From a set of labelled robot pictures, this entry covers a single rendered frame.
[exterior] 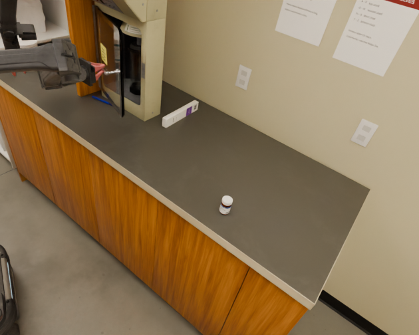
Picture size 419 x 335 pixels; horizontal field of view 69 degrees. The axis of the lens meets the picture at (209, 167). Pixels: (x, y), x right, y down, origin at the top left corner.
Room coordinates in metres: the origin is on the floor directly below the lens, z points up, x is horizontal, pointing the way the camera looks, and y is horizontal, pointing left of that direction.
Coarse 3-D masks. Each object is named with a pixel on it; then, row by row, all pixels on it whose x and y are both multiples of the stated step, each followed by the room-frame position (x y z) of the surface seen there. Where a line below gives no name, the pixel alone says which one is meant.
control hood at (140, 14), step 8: (112, 0) 1.23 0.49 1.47; (120, 0) 1.18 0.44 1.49; (128, 0) 1.18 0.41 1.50; (136, 0) 1.21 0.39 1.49; (144, 0) 1.24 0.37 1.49; (120, 8) 1.25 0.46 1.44; (128, 8) 1.20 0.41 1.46; (136, 8) 1.21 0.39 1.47; (144, 8) 1.24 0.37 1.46; (128, 16) 1.27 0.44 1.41; (136, 16) 1.21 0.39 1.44; (144, 16) 1.25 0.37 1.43
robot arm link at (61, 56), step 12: (36, 48) 0.68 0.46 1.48; (48, 48) 0.69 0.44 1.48; (60, 48) 0.70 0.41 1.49; (72, 48) 0.76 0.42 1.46; (0, 60) 0.62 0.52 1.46; (12, 60) 0.63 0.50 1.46; (24, 60) 0.65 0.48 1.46; (36, 60) 0.66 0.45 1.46; (48, 60) 0.67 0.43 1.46; (60, 60) 0.68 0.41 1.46; (72, 60) 0.73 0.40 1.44; (0, 72) 0.63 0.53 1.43; (60, 72) 0.69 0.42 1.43; (72, 72) 0.72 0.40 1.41
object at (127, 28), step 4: (124, 24) 1.36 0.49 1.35; (128, 24) 1.35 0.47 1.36; (120, 28) 1.37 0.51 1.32; (124, 28) 1.35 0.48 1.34; (128, 28) 1.34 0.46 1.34; (132, 28) 1.34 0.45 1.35; (136, 28) 1.34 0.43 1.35; (124, 32) 1.34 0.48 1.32; (128, 32) 1.33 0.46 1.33; (132, 32) 1.33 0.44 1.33; (136, 32) 1.33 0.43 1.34; (140, 32) 1.34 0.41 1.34; (132, 36) 1.32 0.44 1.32; (136, 36) 1.33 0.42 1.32; (140, 36) 1.33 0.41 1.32
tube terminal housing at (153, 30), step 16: (160, 0) 1.32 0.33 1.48; (112, 16) 1.35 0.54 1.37; (160, 16) 1.32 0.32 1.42; (144, 32) 1.26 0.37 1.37; (160, 32) 1.33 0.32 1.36; (144, 48) 1.26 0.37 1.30; (160, 48) 1.33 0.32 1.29; (160, 64) 1.34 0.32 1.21; (144, 80) 1.26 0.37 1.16; (160, 80) 1.34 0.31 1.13; (144, 96) 1.26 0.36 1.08; (160, 96) 1.35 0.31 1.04; (144, 112) 1.26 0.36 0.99
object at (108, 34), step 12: (96, 12) 1.37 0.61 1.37; (96, 24) 1.38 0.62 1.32; (108, 24) 1.25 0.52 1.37; (108, 36) 1.26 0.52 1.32; (120, 36) 1.17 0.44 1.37; (108, 48) 1.27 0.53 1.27; (120, 48) 1.17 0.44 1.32; (108, 60) 1.27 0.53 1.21; (120, 60) 1.17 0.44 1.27; (120, 72) 1.17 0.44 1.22; (108, 84) 1.29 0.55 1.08; (120, 84) 1.17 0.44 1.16; (108, 96) 1.30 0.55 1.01; (120, 96) 1.17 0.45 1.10; (120, 108) 1.18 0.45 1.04
